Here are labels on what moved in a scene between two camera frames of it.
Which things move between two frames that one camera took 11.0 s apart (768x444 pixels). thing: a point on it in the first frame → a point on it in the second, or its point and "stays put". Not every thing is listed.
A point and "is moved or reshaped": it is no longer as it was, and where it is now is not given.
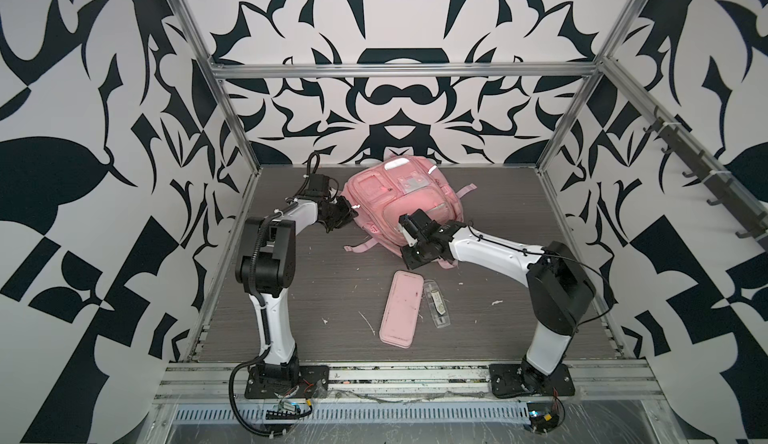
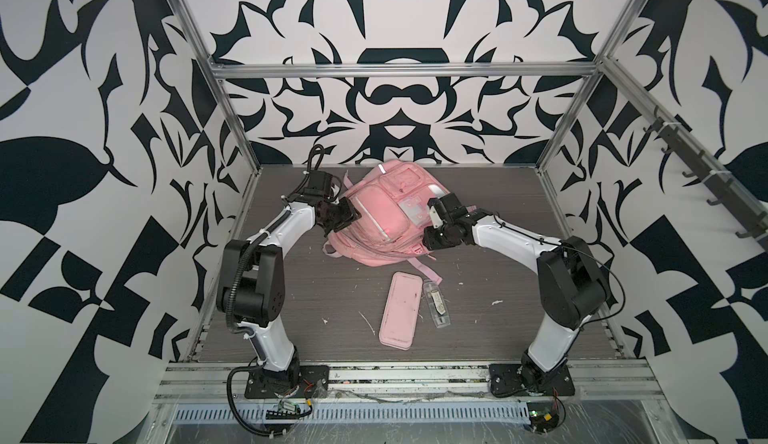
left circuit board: [287, 410] stays put
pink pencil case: [402, 309] stays put
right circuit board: [543, 417] stays put
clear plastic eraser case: [436, 303] stays put
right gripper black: [406, 258] → [429, 242]
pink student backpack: [381, 191] is moved or reshaped
